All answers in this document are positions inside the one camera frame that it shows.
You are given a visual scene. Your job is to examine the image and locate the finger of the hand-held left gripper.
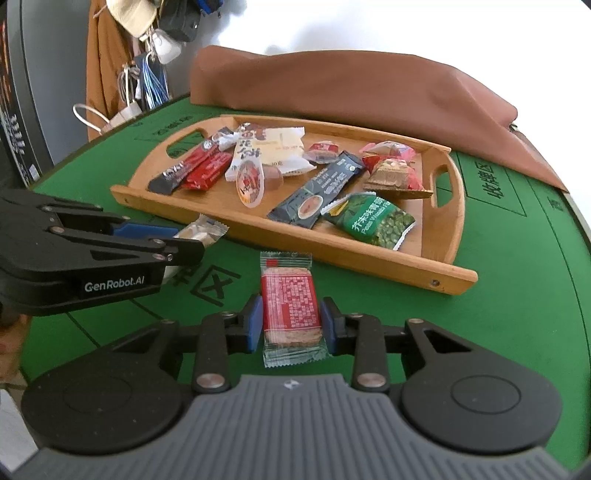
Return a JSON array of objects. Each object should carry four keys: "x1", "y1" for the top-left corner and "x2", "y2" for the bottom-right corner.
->
[
  {"x1": 50, "y1": 226, "x2": 206, "y2": 267},
  {"x1": 41, "y1": 199, "x2": 180, "y2": 240}
]

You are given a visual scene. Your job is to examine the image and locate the blue lanyards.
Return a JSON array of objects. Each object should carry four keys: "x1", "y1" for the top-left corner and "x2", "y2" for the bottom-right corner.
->
[{"x1": 137, "y1": 52, "x2": 170, "y2": 110}]

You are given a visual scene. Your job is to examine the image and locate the beige hat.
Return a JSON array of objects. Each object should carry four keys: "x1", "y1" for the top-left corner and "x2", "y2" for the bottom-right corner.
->
[{"x1": 105, "y1": 0, "x2": 158, "y2": 38}]

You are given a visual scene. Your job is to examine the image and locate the pink cake packet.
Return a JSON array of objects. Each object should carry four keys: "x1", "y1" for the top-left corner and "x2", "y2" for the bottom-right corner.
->
[{"x1": 359, "y1": 140, "x2": 417, "y2": 163}]

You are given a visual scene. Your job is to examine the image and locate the red coffee stick dark end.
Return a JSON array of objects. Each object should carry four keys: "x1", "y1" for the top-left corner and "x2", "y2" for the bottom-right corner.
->
[{"x1": 148, "y1": 127, "x2": 237, "y2": 195}]

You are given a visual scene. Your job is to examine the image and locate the white flower cake packet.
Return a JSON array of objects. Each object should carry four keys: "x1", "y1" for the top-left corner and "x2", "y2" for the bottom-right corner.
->
[{"x1": 225, "y1": 121, "x2": 315, "y2": 182}]

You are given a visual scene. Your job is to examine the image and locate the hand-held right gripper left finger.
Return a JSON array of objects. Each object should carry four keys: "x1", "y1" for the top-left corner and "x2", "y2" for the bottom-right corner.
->
[{"x1": 111, "y1": 294, "x2": 265, "y2": 394}]

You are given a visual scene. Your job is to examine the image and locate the dark blue bag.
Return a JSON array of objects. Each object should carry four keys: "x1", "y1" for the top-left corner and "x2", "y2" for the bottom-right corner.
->
[{"x1": 159, "y1": 0, "x2": 227, "y2": 43}]

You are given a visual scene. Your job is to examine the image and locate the wooden tray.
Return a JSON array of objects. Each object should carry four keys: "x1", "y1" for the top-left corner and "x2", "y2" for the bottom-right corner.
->
[{"x1": 110, "y1": 114, "x2": 478, "y2": 296}]

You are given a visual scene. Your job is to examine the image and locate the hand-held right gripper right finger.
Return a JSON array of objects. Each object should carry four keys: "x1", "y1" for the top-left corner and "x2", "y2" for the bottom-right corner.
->
[{"x1": 321, "y1": 296, "x2": 477, "y2": 394}]

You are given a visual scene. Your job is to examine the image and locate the black printed board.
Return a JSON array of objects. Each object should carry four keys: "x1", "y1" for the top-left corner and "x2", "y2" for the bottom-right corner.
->
[{"x1": 0, "y1": 18, "x2": 55, "y2": 185}]

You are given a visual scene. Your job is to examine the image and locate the brown cloth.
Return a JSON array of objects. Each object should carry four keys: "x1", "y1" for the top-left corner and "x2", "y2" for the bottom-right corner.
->
[{"x1": 190, "y1": 45, "x2": 570, "y2": 192}]

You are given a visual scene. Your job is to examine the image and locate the large jelly cup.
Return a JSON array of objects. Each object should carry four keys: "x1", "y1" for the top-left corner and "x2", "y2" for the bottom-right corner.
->
[{"x1": 235, "y1": 161, "x2": 284, "y2": 209}]

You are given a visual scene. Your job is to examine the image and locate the brown red snack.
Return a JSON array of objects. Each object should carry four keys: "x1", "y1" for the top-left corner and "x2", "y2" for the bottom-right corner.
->
[{"x1": 362, "y1": 157, "x2": 434, "y2": 200}]

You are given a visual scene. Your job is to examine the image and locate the green pea packet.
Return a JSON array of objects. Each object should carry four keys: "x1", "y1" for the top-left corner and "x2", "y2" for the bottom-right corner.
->
[{"x1": 321, "y1": 193, "x2": 417, "y2": 251}]

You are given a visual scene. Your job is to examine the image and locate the clear beige snack packet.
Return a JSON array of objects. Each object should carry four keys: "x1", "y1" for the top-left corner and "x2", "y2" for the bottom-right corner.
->
[{"x1": 163, "y1": 213, "x2": 230, "y2": 279}]

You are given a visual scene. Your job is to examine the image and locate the red label cracker packet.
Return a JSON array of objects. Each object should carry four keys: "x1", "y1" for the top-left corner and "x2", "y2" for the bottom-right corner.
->
[{"x1": 259, "y1": 250, "x2": 332, "y2": 368}]

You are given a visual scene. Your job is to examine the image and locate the white bag with handle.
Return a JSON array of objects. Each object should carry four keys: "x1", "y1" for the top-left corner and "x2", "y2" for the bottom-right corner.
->
[{"x1": 72, "y1": 102, "x2": 142, "y2": 136}]

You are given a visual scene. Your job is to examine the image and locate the white pouch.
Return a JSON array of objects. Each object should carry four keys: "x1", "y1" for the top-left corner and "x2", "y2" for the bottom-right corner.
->
[{"x1": 151, "y1": 29, "x2": 182, "y2": 65}]

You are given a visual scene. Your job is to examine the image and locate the orange hanging cloth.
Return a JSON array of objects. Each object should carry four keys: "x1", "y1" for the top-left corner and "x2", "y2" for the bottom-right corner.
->
[{"x1": 87, "y1": 0, "x2": 139, "y2": 141}]

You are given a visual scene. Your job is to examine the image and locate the dark coffee stick packet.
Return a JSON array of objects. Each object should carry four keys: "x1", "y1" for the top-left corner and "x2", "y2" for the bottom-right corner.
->
[{"x1": 267, "y1": 151, "x2": 366, "y2": 230}]

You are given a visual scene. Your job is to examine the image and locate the white cable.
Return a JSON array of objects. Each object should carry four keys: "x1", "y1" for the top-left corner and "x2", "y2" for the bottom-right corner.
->
[{"x1": 119, "y1": 65, "x2": 139, "y2": 104}]

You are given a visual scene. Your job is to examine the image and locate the person's left hand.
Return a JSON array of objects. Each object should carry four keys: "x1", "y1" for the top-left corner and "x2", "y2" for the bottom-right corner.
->
[{"x1": 0, "y1": 318, "x2": 29, "y2": 385}]

